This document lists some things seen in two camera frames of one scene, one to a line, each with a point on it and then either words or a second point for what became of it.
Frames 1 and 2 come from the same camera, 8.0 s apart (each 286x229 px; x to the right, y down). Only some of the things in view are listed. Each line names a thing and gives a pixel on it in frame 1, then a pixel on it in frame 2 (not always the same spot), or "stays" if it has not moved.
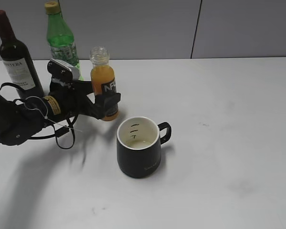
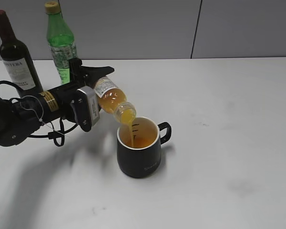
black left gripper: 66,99 -> 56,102
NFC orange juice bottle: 103,78 -> 112,99
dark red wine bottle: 16,60 stays
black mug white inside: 138,141 stays
